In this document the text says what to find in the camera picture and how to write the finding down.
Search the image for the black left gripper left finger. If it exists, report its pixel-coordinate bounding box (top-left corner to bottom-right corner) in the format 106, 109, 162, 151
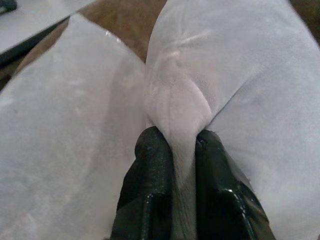
111, 125, 176, 240

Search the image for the black handheld device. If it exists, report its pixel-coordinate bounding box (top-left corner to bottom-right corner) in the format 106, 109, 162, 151
0, 0, 18, 15

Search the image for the large white table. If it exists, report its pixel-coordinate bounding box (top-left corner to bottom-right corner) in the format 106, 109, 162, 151
0, 0, 100, 69

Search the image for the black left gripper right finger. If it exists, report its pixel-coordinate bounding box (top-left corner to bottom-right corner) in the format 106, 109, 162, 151
194, 129, 276, 240

